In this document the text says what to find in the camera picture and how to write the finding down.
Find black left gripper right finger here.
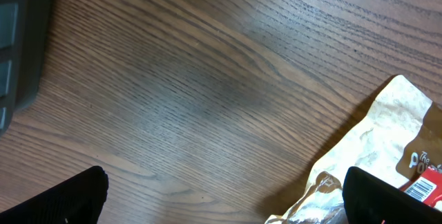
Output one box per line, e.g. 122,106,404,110
343,167,441,224

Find grey plastic basket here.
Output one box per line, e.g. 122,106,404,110
1,0,52,134

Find red white snack bar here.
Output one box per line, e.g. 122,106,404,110
403,167,441,211

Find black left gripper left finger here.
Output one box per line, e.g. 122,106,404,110
1,166,108,224

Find brown snack bag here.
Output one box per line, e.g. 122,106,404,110
267,75,441,223

